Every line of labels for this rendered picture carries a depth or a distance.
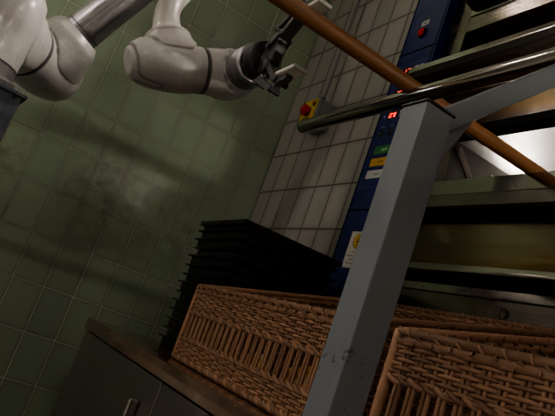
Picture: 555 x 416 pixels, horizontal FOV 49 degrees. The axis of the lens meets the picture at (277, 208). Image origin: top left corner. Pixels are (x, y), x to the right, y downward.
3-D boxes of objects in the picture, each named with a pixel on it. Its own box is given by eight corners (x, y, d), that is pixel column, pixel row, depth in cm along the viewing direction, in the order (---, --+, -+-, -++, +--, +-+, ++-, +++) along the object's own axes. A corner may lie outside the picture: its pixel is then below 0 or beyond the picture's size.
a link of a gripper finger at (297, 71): (275, 71, 113) (273, 74, 112) (295, 62, 106) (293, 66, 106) (288, 78, 114) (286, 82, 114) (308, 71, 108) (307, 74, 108)
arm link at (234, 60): (254, 97, 133) (268, 92, 128) (220, 77, 129) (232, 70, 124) (268, 61, 135) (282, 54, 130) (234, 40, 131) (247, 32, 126)
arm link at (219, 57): (266, 96, 135) (211, 90, 128) (235, 107, 148) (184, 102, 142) (266, 48, 135) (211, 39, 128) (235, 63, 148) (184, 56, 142)
